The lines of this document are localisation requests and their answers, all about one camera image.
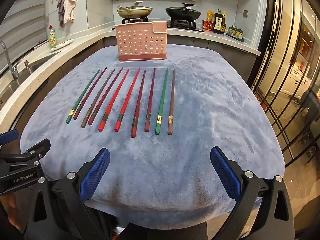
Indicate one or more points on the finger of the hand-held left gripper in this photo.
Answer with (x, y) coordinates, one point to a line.
(41, 147)
(7, 137)

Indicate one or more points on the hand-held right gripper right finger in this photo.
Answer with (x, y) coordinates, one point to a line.
(225, 172)

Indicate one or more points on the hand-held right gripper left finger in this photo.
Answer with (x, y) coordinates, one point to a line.
(96, 175)

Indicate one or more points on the green chopstick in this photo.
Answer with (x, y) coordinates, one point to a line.
(82, 97)
(162, 100)

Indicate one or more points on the dark red chopstick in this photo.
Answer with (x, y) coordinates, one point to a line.
(138, 105)
(107, 95)
(91, 92)
(150, 100)

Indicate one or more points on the brown chopstick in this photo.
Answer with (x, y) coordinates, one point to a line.
(99, 97)
(172, 100)

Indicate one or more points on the pink perforated utensil holder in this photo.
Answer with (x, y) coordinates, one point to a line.
(140, 42)

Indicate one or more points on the person's left hand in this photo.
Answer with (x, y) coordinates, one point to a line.
(8, 210)

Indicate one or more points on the blue-grey plush blanket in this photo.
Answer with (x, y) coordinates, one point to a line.
(200, 117)

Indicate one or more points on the chrome faucet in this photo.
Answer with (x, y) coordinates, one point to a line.
(8, 62)

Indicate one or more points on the steel sink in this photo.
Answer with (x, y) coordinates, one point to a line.
(32, 66)

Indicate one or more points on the white plate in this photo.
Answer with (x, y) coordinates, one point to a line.
(65, 44)

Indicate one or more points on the green dish soap bottle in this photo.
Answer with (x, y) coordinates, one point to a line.
(52, 37)

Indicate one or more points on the white window blind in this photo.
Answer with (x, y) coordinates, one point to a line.
(20, 17)

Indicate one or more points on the white kitchen counter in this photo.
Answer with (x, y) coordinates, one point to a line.
(95, 33)

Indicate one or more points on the glass sliding door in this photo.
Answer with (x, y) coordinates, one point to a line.
(287, 55)

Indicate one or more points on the grey hanging cloth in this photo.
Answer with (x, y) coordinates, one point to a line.
(60, 10)

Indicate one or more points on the rack of small seasoning bottles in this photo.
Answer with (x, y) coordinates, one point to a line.
(235, 33)

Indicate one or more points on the white hanging cloth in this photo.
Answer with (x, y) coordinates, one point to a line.
(69, 7)

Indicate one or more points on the red instant noodle bowl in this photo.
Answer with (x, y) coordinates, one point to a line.
(207, 25)

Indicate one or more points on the large dark sauce bottle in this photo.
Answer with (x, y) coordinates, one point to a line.
(218, 23)

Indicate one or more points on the slim dark sauce bottle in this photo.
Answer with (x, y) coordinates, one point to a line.
(224, 21)

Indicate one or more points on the black gas stove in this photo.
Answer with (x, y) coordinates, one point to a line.
(182, 25)

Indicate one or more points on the yellow seasoning packet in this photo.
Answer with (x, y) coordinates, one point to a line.
(210, 16)

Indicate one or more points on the black wok with lid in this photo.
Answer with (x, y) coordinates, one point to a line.
(183, 12)

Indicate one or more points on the beige wok with lid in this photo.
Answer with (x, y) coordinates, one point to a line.
(136, 11)

